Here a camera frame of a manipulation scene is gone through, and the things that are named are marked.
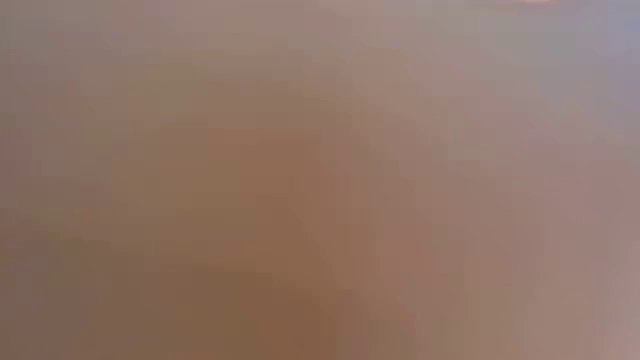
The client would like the orange plastic bin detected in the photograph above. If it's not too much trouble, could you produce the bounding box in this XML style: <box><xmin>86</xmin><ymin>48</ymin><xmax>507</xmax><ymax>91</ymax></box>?
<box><xmin>0</xmin><ymin>0</ymin><xmax>640</xmax><ymax>360</ymax></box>

